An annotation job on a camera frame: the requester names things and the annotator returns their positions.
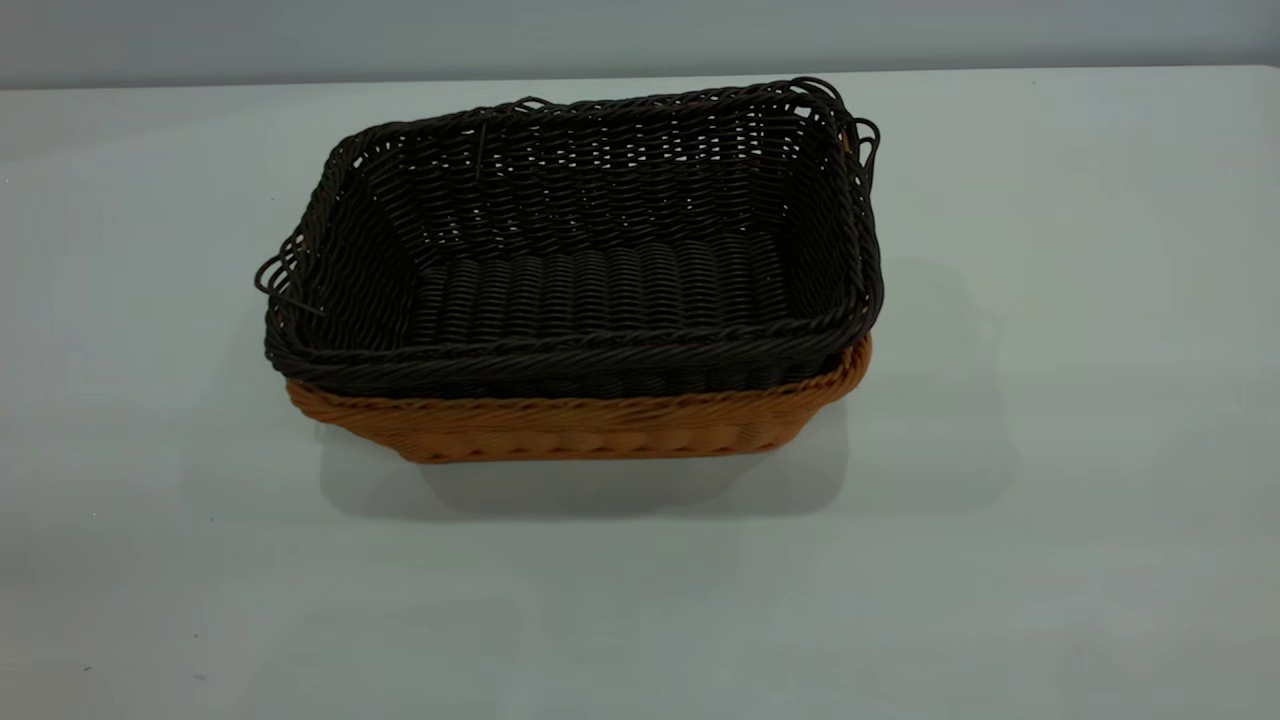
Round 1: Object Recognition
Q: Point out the dark brown wicker basket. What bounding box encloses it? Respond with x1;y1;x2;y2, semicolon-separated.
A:
254;76;885;402

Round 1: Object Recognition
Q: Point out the orange-brown wicker basket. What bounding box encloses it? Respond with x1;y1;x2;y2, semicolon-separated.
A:
280;125;874;465

